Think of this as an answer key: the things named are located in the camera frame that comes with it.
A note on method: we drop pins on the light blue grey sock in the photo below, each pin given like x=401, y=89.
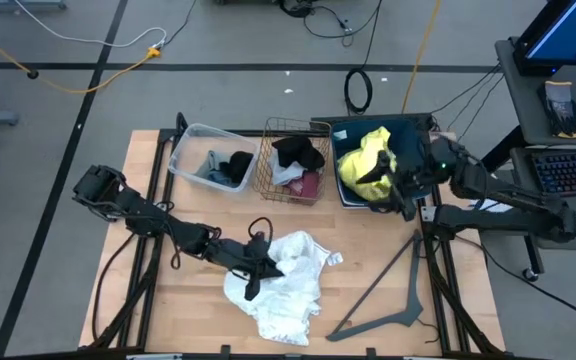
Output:
x=212, y=171

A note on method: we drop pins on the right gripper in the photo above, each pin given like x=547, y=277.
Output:
x=418, y=175

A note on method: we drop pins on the navy and white fabric bin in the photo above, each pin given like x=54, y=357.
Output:
x=410, y=137

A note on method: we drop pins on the black sock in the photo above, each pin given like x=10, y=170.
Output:
x=240, y=165

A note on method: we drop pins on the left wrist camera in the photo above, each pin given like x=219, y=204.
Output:
x=259, y=245

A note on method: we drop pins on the dark grey clothes hanger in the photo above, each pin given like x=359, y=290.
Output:
x=408, y=315

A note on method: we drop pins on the grey computer cart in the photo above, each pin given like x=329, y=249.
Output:
x=528, y=100

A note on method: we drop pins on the yellow cloth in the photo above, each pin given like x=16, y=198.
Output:
x=363, y=165

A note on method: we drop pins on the computer monitor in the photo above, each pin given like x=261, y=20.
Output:
x=563, y=30

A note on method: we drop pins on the grey and yellow work gloves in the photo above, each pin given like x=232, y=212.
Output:
x=560, y=107

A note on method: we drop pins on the grey cloth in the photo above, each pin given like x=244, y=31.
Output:
x=285, y=175

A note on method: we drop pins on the white cloth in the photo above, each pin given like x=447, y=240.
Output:
x=288, y=300

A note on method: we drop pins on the clear plastic bin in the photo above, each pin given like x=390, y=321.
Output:
x=193, y=145

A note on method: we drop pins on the backlit black keyboard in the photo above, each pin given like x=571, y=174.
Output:
x=573, y=172

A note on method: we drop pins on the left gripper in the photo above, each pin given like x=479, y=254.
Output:
x=233, y=256

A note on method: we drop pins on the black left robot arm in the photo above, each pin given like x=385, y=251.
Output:
x=138, y=210

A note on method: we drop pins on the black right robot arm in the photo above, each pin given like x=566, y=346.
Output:
x=508, y=220

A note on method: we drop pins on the pink cloth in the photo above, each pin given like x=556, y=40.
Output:
x=307, y=187

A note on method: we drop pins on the black cloth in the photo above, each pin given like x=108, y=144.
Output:
x=298, y=151

